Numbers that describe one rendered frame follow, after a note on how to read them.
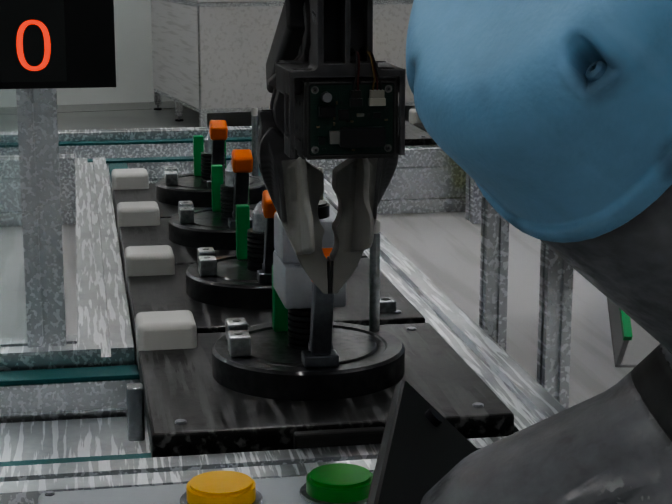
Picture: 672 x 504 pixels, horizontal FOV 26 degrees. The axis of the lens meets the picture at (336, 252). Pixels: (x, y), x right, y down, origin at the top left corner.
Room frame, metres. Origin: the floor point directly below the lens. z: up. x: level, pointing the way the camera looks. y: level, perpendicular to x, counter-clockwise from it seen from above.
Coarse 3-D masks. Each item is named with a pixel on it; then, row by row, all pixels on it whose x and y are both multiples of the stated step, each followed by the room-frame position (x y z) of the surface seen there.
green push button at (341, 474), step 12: (324, 468) 0.81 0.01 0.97; (336, 468) 0.81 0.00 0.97; (348, 468) 0.81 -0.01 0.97; (360, 468) 0.81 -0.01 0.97; (312, 480) 0.80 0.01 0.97; (324, 480) 0.80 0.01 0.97; (336, 480) 0.80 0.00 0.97; (348, 480) 0.80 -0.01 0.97; (360, 480) 0.80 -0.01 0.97; (312, 492) 0.79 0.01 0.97; (324, 492) 0.79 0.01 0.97; (336, 492) 0.79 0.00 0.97; (348, 492) 0.79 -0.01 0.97; (360, 492) 0.79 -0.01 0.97
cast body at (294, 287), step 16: (320, 208) 1.01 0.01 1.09; (288, 240) 1.00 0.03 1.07; (288, 256) 1.00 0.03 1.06; (288, 272) 0.99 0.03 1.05; (304, 272) 0.99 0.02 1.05; (288, 288) 0.99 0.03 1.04; (304, 288) 0.99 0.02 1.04; (288, 304) 0.99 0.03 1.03; (304, 304) 0.99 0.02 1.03; (336, 304) 0.99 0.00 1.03
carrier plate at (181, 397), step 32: (160, 352) 1.07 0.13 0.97; (192, 352) 1.07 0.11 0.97; (416, 352) 1.07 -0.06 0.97; (448, 352) 1.07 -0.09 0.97; (160, 384) 0.99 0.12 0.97; (192, 384) 0.99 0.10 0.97; (416, 384) 0.99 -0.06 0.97; (448, 384) 0.99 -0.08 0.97; (480, 384) 0.99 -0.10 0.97; (160, 416) 0.92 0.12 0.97; (192, 416) 0.92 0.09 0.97; (224, 416) 0.92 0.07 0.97; (256, 416) 0.92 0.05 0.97; (288, 416) 0.92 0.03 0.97; (320, 416) 0.92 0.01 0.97; (352, 416) 0.92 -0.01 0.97; (384, 416) 0.92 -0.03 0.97; (448, 416) 0.92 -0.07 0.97; (480, 416) 0.92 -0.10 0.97; (512, 416) 0.92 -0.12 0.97; (160, 448) 0.88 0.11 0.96; (192, 448) 0.89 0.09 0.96; (224, 448) 0.89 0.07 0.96; (256, 448) 0.89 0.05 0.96; (288, 448) 0.90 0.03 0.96
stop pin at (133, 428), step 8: (128, 384) 1.00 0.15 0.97; (136, 384) 1.00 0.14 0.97; (128, 392) 0.99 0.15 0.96; (136, 392) 0.99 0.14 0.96; (128, 400) 0.99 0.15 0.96; (136, 400) 0.99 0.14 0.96; (128, 408) 0.99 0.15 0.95; (136, 408) 0.99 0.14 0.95; (128, 416) 0.99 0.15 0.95; (136, 416) 0.99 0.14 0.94; (128, 424) 0.99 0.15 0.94; (136, 424) 0.99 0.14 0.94; (128, 432) 0.99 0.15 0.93; (136, 432) 0.99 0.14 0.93; (144, 432) 0.99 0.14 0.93; (128, 440) 0.99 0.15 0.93; (136, 440) 0.99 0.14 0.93
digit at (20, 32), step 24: (0, 0) 1.07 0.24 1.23; (24, 0) 1.08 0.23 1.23; (48, 0) 1.08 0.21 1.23; (0, 24) 1.07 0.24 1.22; (24, 24) 1.08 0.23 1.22; (48, 24) 1.08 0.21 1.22; (0, 48) 1.07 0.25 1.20; (24, 48) 1.08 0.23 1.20; (48, 48) 1.08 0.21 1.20; (0, 72) 1.07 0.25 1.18; (24, 72) 1.08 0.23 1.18; (48, 72) 1.08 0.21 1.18
